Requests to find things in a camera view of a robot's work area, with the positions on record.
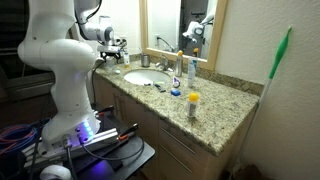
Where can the white sink basin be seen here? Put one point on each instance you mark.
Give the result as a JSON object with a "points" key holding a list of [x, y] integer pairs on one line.
{"points": [[143, 77]]}

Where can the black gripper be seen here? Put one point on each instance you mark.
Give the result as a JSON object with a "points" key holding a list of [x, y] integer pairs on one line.
{"points": [[110, 49]]}

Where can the white contact lens case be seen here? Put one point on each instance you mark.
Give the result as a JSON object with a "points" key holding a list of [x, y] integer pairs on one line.
{"points": [[117, 71]]}

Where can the aluminium mounting rail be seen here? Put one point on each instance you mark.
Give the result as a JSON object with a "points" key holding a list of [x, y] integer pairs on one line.
{"points": [[100, 138]]}

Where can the blue floss container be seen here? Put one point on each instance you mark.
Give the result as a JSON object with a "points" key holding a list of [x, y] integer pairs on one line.
{"points": [[175, 92]]}

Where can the silver spray bottle yellow cap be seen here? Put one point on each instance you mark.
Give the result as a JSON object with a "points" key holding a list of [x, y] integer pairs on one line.
{"points": [[179, 66]]}

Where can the wood framed mirror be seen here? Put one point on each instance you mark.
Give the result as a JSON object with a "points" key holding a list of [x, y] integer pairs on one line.
{"points": [[218, 40]]}

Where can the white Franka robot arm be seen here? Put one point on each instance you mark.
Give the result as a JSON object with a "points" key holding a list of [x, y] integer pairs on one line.
{"points": [[66, 56]]}

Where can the clear plastic solution bottle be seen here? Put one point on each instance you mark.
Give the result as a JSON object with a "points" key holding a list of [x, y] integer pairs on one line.
{"points": [[110, 63]]}

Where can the chrome faucet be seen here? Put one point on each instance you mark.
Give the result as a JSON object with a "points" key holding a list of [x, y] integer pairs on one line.
{"points": [[164, 63]]}

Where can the white wall outlet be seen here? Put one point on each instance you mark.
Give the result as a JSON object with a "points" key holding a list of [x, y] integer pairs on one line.
{"points": [[124, 37]]}

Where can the grey metal cup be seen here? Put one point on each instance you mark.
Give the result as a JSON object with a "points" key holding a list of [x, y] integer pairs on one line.
{"points": [[145, 60]]}

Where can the orange black clamp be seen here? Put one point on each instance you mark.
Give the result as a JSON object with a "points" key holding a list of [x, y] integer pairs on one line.
{"points": [[105, 110], [128, 131]]}

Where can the white round dome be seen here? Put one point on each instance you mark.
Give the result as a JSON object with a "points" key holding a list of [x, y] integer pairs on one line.
{"points": [[55, 172]]}

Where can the tall white tube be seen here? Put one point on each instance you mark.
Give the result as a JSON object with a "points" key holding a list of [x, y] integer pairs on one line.
{"points": [[191, 73]]}

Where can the wooden vanity cabinet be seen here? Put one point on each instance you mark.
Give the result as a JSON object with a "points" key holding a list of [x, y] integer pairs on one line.
{"points": [[140, 116]]}

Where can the black cart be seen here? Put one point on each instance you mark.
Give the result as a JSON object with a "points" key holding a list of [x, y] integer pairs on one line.
{"points": [[133, 156]]}

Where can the white bottle yellow cap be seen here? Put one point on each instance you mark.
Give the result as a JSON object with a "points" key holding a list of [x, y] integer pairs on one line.
{"points": [[192, 108]]}

